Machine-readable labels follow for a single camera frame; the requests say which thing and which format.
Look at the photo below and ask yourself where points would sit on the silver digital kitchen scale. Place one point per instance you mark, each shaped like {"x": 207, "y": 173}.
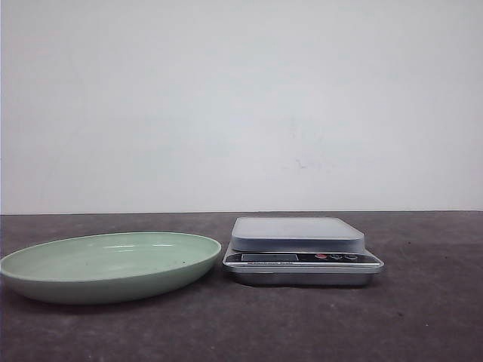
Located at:
{"x": 313, "y": 251}

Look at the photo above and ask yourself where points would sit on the light green plate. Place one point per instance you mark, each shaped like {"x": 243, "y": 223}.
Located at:
{"x": 108, "y": 268}

